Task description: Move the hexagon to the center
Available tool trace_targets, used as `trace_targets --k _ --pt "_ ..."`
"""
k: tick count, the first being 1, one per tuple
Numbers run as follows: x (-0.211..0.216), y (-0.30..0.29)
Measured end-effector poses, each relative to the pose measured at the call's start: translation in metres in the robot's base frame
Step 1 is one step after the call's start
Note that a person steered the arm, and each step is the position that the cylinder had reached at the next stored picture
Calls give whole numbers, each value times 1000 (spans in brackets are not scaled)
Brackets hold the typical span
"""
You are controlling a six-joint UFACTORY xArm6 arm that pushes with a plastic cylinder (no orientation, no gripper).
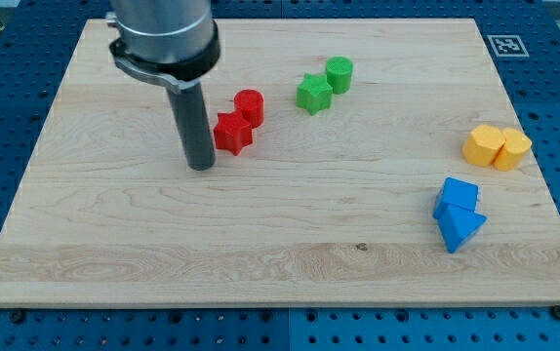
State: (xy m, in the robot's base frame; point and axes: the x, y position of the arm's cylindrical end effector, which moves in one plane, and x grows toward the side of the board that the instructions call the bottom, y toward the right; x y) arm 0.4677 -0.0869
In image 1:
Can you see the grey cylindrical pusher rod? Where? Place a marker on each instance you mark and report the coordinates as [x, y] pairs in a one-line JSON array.
[[192, 122]]

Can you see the white fiducial marker tag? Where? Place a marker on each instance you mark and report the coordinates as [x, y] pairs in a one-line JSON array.
[[508, 46]]

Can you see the red cylinder block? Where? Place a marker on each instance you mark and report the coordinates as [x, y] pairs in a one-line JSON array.
[[251, 104]]

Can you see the green star block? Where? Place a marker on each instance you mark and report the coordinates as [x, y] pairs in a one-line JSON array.
[[314, 93]]

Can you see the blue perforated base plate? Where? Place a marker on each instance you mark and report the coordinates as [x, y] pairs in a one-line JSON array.
[[35, 49]]

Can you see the yellow cylinder block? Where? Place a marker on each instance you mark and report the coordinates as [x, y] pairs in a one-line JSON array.
[[514, 149]]

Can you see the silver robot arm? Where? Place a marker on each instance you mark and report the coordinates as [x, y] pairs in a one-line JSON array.
[[171, 44]]

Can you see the green cylinder block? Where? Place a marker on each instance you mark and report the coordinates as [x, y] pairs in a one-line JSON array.
[[339, 74]]

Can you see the red star block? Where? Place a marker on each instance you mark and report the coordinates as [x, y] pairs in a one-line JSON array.
[[232, 132]]

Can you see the blue triangle block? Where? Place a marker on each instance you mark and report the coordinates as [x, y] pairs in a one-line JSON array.
[[458, 225]]

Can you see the yellow hexagon block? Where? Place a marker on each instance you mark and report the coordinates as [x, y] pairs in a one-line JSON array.
[[483, 145]]

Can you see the blue cube block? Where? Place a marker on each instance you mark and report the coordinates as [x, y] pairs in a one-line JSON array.
[[458, 193]]

